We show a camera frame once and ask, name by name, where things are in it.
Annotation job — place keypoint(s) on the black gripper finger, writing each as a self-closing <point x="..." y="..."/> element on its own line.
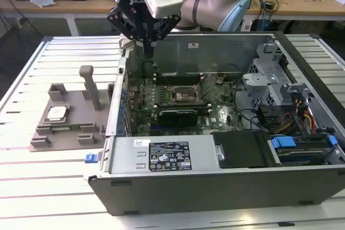
<point x="168" y="26"/>
<point x="121" y="20"/>

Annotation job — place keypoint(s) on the silver CPU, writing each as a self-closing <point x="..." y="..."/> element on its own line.
<point x="58" y="113"/>

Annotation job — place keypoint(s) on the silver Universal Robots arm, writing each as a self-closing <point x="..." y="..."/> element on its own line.
<point x="205" y="6"/>

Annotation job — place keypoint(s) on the CPU socket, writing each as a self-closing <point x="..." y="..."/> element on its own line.
<point x="183" y="96"/>

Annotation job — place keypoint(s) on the black RAM slot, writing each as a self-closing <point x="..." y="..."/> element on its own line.
<point x="183" y="103"/>
<point x="183" y="106"/>
<point x="176" y="77"/>
<point x="176" y="74"/>
<point x="176" y="82"/>

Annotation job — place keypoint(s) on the green motherboard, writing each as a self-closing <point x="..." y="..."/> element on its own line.
<point x="145" y="95"/>

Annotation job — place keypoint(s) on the coin cell battery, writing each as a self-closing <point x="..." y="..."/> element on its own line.
<point x="219" y="80"/>

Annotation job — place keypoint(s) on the small white adapter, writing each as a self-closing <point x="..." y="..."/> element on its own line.
<point x="246" y="26"/>

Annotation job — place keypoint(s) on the crumpled white paper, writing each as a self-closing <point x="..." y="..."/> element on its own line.
<point x="40" y="1"/>

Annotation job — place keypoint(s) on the black graphics card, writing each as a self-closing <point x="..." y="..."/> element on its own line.
<point x="178" y="118"/>

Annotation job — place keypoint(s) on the metal drive cage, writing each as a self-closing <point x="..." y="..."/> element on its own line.
<point x="260" y="79"/>

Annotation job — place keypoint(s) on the green RAM stick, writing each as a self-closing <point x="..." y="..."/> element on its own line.
<point x="67" y="127"/>

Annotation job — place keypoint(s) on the grey parts rack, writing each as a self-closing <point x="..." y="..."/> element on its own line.
<point x="70" y="141"/>

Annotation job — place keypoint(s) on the silver power supply unit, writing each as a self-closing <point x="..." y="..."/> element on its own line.
<point x="126" y="157"/>

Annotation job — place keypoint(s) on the black plastic shroud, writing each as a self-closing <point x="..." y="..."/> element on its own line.
<point x="240" y="149"/>

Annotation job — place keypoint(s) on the blue case latch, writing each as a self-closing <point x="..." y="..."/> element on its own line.
<point x="90" y="158"/>

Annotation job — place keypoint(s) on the hard disk in blue carrier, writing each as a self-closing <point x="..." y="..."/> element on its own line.
<point x="283" y="143"/>

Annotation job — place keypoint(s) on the open black PC case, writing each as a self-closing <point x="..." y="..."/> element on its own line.
<point x="215" y="195"/>

